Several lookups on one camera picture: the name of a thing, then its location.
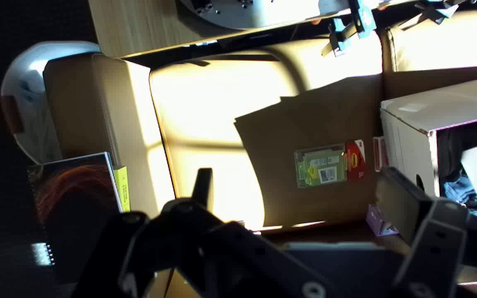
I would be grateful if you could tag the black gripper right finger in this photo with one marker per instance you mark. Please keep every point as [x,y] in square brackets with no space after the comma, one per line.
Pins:
[438,243]

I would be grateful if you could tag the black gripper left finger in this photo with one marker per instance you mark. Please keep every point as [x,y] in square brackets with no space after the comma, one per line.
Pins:
[156,249]

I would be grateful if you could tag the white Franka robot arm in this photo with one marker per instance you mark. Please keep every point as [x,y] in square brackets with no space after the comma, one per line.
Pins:
[232,14]

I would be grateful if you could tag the open white cardboard box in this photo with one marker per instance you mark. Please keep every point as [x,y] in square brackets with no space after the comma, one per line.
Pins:
[409,133]

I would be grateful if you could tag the large brown cardboard box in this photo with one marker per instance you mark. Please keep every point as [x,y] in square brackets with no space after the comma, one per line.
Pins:
[305,122]

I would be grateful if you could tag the small purple card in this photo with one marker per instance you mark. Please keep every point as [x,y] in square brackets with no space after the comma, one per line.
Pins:
[381,223]

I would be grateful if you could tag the dark book with yellow edge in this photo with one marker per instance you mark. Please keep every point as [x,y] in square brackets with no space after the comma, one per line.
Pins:
[73,199]

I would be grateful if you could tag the green shipping label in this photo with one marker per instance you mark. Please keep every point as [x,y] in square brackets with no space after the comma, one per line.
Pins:
[320,166]

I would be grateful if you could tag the white rounded plastic object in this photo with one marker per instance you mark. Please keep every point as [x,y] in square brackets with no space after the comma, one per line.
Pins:
[25,100]

